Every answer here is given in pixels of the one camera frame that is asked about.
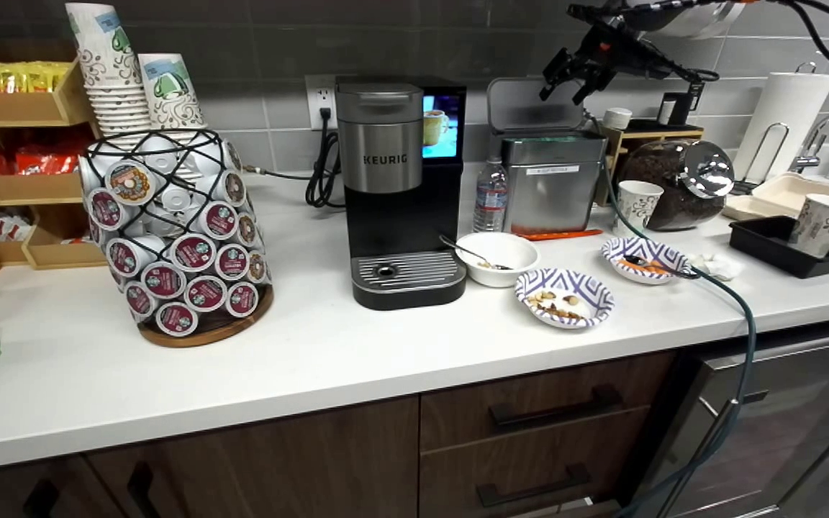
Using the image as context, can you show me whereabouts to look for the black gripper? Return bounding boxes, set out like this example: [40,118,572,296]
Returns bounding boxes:
[539,4,723,106]

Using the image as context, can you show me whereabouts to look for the black silver Keurig coffee machine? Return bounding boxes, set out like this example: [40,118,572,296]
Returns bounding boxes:
[335,78,471,311]

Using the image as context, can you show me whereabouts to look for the brown lid coffee pod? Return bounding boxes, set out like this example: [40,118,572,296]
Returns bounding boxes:
[106,160,159,207]

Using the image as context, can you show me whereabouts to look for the small white cup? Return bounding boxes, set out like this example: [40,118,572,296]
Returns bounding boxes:
[599,105,635,135]

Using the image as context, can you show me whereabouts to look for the wooden counter organizer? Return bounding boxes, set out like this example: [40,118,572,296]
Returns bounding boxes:
[605,121,707,197]

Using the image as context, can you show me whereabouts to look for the black card holder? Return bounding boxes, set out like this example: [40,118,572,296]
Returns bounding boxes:
[657,85,710,129]

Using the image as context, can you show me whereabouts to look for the small grey patterned paper cup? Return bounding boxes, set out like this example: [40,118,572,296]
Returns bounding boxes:
[617,178,667,230]

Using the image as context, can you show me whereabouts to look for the clear plastic water bottle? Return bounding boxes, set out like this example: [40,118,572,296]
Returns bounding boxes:
[471,160,512,233]

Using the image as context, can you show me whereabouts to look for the white ceramic bowl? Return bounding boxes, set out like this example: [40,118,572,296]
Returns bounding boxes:
[456,227,542,289]

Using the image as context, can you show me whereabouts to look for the metal spoon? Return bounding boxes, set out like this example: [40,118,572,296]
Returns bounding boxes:
[437,233,515,273]

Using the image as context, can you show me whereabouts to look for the blue patterned plate with snack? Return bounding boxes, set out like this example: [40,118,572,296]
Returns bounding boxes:
[512,265,617,332]

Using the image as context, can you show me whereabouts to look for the white paper towel roll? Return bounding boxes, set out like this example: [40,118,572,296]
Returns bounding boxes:
[732,69,829,187]

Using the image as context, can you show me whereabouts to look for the crumpled white napkin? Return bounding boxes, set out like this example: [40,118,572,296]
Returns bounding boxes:
[689,250,745,285]

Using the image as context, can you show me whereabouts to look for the beige clamshell takeout container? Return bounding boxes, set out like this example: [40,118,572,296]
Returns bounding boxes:
[719,170,829,245]

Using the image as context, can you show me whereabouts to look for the black plastic tray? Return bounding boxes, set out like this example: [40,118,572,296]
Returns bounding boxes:
[728,214,829,283]

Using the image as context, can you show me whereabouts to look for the large grey patterned paper cup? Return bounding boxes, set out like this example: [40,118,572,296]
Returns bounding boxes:
[787,194,829,262]

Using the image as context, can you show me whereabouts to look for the dark dishwasher front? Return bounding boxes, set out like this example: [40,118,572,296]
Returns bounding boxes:
[657,327,829,518]

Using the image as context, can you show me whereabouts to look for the short patterned paper cup stack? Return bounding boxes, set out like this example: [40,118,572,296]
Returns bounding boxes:
[135,52,207,134]

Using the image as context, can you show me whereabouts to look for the tall patterned paper cup stack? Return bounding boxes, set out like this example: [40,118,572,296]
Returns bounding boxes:
[63,0,155,138]

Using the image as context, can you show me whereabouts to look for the red snack packets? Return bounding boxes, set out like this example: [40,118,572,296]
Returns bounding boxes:
[0,142,87,181]

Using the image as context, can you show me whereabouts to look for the wooden snack shelf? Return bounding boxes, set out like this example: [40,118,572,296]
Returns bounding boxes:
[0,47,110,332]

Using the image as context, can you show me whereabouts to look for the yellow snack packets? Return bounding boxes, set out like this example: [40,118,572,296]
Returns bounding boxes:
[0,59,77,98]

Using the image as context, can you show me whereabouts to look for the white snack packets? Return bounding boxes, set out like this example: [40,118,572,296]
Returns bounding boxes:
[0,211,40,245]

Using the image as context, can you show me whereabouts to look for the white wall outlet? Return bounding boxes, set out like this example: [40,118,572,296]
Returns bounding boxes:
[302,76,340,134]

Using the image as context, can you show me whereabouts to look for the black power cable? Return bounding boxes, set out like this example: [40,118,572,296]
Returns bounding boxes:
[302,105,346,211]

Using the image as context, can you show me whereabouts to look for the teal cable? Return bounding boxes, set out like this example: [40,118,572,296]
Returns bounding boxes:
[605,197,759,518]

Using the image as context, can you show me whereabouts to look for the black drawer handle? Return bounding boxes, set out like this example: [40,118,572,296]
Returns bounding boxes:
[486,383,627,436]
[476,463,597,514]

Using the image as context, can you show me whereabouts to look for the black wire pod rack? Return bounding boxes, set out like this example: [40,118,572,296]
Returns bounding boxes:
[77,127,277,351]

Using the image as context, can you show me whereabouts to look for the black cabinet handle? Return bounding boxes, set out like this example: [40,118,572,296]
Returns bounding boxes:
[125,460,165,518]
[21,476,66,518]

